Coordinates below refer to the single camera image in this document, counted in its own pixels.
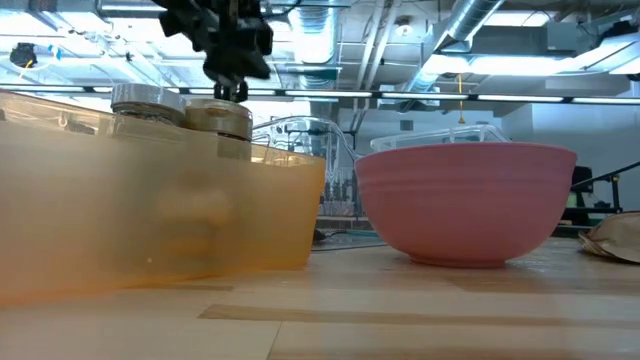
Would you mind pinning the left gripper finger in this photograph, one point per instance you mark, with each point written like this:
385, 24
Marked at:
252, 40
210, 30

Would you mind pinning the spice jar with red lid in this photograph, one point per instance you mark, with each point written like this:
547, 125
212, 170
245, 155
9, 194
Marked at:
220, 120

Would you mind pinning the bagel seasoning glass jar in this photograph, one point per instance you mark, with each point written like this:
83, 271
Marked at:
147, 95

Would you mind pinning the pink bowl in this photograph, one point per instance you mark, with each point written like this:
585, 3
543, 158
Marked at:
465, 210

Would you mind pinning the brown orange ramen packet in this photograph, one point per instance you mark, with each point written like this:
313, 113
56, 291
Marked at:
615, 237

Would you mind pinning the dark horizontal ceiling pipe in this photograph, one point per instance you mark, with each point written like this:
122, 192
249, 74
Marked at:
130, 10

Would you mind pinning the long linear ceiling light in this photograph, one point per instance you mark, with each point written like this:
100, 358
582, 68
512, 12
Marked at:
425, 96

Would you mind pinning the clear plastic bin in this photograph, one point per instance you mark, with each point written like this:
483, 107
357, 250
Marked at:
342, 200
440, 134

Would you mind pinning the black round ceiling device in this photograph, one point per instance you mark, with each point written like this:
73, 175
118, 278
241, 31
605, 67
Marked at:
22, 55

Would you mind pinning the orange translucent plastic bin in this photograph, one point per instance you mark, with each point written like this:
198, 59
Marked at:
70, 225

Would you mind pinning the corrugated silver ventilation duct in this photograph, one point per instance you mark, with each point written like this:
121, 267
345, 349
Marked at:
315, 35

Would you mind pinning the grey wall box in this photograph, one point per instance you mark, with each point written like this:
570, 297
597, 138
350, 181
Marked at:
407, 125

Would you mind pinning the smooth silver spiral duct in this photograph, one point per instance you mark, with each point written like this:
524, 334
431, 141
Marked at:
465, 20

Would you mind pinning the grey rectangular ceiling duct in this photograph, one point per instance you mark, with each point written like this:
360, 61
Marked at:
515, 40

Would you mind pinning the black aluminium rig frame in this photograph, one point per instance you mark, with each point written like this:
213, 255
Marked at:
616, 195

